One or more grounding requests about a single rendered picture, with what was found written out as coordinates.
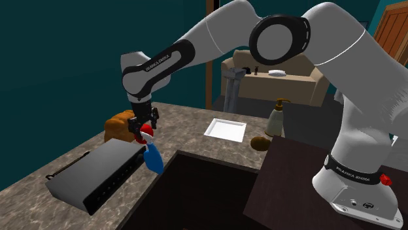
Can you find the beige sofa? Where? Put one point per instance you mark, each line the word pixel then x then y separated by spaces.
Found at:
pixel 280 86

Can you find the brown wooden post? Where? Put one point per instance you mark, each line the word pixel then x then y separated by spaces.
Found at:
pixel 209 86

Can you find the brown bread loaf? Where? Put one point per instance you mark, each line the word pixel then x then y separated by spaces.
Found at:
pixel 117 127

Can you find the white square plate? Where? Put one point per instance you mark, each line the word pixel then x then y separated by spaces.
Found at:
pixel 225 130

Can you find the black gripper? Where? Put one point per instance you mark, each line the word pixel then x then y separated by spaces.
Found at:
pixel 142 112

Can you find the dark grey flat box appliance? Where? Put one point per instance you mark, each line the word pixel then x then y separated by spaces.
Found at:
pixel 95 167

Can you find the dark sink basin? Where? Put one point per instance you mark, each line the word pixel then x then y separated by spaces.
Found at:
pixel 197 197

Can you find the blue spray bottle red top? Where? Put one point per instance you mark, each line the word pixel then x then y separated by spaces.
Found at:
pixel 153 158

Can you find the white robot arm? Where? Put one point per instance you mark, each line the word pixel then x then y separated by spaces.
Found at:
pixel 357 79

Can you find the brown wooden door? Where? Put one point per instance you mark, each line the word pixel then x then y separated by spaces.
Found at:
pixel 393 30

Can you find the grey stone pedestal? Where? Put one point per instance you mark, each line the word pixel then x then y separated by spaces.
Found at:
pixel 232 92

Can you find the dark brown robot stand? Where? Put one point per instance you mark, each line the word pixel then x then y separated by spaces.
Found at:
pixel 287 188

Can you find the beige soap dispenser brown pump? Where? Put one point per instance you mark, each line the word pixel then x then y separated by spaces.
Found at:
pixel 274 123

